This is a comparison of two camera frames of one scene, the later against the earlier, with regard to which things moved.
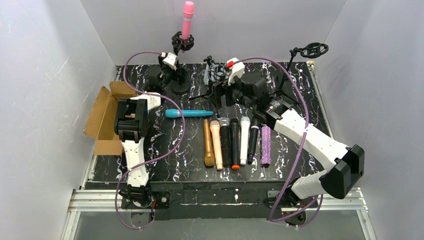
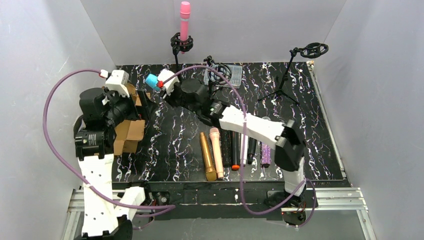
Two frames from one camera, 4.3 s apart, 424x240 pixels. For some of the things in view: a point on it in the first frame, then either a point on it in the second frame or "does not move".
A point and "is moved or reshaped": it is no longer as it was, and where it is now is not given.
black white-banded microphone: (254, 132) does not move
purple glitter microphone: (266, 155) does not move
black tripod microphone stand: (216, 72) does not move
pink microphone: (188, 11) is moved or reshaped
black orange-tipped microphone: (235, 134) does not move
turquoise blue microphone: (172, 113) to (152, 80)
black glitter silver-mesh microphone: (225, 142) does not move
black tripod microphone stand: (310, 50) does not move
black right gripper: (222, 89) to (170, 96)
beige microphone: (215, 126) is moved or reshaped
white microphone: (245, 124) does not move
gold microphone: (209, 158) is moved or reshaped
